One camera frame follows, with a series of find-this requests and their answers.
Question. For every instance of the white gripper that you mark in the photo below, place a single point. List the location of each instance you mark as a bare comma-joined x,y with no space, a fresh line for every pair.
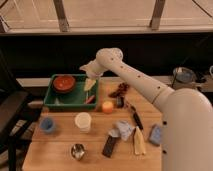
93,72

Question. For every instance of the blue cup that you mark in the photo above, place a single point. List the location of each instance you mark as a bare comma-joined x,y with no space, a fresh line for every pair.
47,125

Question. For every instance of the silver metal cup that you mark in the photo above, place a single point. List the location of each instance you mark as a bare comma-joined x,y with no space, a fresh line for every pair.
78,151

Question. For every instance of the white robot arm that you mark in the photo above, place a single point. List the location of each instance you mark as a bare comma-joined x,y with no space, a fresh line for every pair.
187,115

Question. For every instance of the red pen in tray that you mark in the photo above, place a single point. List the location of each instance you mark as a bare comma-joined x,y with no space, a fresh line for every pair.
90,100

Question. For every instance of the green plastic tray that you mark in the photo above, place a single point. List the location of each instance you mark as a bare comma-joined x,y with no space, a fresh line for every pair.
73,100

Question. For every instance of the red-brown bowl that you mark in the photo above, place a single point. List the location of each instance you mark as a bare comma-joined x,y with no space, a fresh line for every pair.
63,83

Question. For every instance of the small dark object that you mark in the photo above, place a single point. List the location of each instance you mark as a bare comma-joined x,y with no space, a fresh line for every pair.
120,102

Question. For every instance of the dark rectangular remote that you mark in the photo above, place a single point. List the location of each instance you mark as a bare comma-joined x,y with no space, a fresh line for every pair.
109,146

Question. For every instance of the black chair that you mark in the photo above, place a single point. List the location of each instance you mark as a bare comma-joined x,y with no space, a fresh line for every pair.
15,114

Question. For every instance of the yellow banana peel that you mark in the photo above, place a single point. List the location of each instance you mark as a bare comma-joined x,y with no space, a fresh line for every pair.
139,142

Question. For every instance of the blue sponge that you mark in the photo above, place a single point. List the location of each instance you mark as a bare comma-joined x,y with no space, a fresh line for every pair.
155,135

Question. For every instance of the metal pot with lid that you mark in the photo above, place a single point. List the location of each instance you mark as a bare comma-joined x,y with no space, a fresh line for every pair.
183,78

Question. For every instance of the black handled tool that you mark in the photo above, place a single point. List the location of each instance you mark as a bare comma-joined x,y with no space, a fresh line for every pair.
136,117

